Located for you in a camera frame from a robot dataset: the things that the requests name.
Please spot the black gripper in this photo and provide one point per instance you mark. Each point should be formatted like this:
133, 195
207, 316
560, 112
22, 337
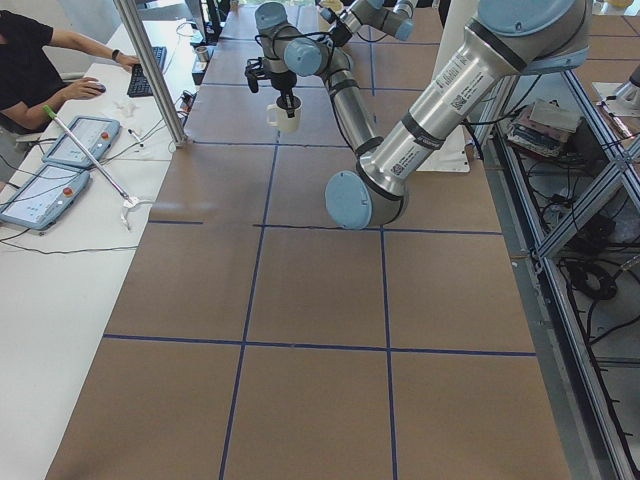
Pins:
286, 85

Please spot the white ribbed HOME mug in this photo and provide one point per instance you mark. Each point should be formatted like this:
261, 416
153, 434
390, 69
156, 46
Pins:
278, 118

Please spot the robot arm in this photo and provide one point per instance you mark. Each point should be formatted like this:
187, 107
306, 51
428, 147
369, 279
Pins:
288, 53
501, 39

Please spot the small metal cup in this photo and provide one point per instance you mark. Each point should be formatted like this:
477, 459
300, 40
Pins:
202, 53

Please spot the metal grabber tool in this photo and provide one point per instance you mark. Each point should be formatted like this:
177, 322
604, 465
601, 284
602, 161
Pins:
130, 201

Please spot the teach pendant upper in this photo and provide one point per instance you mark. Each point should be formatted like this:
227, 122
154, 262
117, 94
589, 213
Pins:
96, 134

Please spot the teach pendant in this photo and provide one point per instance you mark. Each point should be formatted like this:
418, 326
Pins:
43, 199
96, 134

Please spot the brown paper table cover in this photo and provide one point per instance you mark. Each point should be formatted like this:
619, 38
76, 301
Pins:
251, 339

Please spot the teach pendant lower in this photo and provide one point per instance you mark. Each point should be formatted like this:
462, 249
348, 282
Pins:
43, 199

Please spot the seated person black shirt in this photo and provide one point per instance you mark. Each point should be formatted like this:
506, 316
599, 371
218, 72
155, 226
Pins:
29, 80

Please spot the stack of books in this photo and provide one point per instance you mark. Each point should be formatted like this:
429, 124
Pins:
543, 128

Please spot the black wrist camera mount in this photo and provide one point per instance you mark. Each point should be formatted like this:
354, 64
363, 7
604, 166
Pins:
255, 72

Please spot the grey aluminium post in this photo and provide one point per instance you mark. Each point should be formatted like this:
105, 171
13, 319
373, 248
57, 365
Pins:
135, 28

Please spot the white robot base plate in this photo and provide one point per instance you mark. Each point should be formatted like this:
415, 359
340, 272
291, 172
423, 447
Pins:
451, 157

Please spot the aluminium frame rack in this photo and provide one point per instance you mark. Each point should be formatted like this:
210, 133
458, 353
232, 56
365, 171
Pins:
576, 215

